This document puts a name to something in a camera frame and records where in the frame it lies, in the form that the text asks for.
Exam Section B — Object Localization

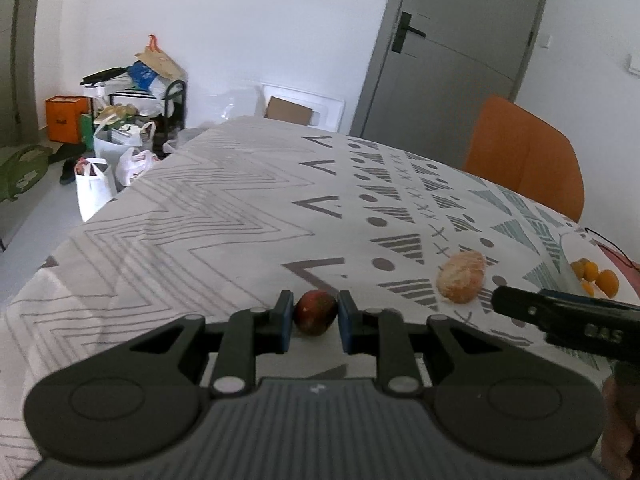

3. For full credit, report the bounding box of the orange tangerine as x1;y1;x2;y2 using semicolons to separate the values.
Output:
594;270;620;299

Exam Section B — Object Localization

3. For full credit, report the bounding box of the dark red apple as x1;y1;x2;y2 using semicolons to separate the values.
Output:
292;289;338;336

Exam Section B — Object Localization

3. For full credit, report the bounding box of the large orange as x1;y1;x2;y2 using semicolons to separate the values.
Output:
584;260;600;283

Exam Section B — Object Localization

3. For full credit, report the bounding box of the small orange kumquat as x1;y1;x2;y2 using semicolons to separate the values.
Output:
570;260;585;280

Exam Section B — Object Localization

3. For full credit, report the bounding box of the person's right hand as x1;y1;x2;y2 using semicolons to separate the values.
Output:
601;375;639;479

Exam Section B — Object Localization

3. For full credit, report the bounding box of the orange red cartoon tablecloth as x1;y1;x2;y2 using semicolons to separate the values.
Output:
597;243;639;283

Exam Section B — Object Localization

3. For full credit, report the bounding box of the white round plate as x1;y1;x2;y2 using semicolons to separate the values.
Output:
560;233;639;306

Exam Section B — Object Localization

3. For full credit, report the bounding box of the white patterned tablecloth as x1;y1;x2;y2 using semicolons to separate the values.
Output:
1;117;612;479

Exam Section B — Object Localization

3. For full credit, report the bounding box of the white plastic bag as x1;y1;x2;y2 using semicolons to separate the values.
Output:
115;148;160;188

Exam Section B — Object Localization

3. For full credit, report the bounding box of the orange chair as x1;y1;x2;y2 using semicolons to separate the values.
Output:
463;96;585;221

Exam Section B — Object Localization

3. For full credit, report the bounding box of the white paper bag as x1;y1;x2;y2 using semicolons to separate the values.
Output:
74;157;117;222

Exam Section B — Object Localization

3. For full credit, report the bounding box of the brown cardboard box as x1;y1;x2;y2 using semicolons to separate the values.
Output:
265;96;314;126

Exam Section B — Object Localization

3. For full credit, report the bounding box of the white foam board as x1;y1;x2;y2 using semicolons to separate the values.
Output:
262;84;345;133

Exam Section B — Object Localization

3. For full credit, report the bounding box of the black metal rack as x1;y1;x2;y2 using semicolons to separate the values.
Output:
154;80;188;150

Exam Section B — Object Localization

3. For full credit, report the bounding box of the green bag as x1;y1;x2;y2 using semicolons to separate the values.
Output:
1;144;52;202

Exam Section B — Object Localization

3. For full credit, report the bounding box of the blue package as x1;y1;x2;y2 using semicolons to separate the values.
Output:
128;61;157;91

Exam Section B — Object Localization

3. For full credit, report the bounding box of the orange storage box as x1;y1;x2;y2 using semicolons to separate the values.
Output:
44;96;89;144

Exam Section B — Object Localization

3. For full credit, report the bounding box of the brown paper bag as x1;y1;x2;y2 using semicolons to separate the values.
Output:
136;35;186;81

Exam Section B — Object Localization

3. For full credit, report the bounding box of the grey door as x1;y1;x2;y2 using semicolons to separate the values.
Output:
350;0;544;168

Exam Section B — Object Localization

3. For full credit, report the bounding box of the black usb cable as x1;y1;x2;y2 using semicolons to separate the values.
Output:
583;226;640;271

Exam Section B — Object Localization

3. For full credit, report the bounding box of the white light switch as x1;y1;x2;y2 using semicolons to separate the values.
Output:
628;55;640;76

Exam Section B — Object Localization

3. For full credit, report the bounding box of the black door handle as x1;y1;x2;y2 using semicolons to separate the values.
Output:
390;11;426;53

